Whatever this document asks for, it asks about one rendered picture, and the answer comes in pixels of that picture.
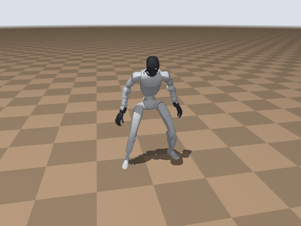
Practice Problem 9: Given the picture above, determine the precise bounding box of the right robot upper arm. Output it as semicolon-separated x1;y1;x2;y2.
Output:
124;72;141;94

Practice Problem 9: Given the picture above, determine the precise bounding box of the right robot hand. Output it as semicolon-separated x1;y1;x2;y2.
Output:
115;107;127;126

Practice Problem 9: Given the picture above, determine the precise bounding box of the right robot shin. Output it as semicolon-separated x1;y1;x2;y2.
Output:
125;138;134;160

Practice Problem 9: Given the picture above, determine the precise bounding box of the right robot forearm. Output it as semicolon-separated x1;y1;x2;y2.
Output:
120;88;128;111

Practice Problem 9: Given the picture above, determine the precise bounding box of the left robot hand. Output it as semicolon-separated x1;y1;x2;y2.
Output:
173;102;182;118

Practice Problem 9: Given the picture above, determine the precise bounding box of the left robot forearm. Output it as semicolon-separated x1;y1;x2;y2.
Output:
170;85;178;105

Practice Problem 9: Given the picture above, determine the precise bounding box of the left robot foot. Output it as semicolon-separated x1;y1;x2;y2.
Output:
167;149;180;160

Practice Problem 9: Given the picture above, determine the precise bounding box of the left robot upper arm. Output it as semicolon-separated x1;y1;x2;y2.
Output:
161;72;174;91

